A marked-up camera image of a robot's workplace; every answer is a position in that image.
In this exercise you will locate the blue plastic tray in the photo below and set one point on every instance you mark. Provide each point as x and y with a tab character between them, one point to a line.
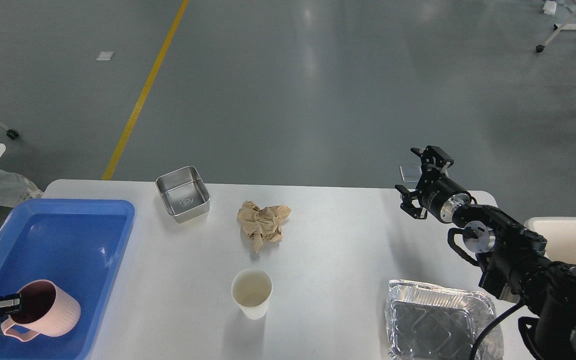
78	244

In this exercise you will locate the person in black sweater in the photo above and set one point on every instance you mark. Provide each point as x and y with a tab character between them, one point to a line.
16	188

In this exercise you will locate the white waste bin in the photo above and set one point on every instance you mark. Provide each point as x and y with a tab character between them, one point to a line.
560	234

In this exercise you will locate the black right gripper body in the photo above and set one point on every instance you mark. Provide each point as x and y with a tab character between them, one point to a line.
442	197

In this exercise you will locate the square stainless steel container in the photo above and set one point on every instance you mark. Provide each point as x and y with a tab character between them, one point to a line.
184	194

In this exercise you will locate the crumpled brown paper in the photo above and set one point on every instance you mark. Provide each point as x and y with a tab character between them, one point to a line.
262	225

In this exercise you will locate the white paper cup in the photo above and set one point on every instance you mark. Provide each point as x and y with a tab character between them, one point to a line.
251	290

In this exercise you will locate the aluminium foil tray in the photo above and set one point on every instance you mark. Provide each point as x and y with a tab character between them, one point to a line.
426	321

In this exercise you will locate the pink mug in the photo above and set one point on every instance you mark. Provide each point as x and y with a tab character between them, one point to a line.
46	310

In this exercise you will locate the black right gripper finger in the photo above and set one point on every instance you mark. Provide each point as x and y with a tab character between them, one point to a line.
435	163
410	203

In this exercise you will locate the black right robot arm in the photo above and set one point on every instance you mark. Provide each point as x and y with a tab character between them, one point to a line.
511	257

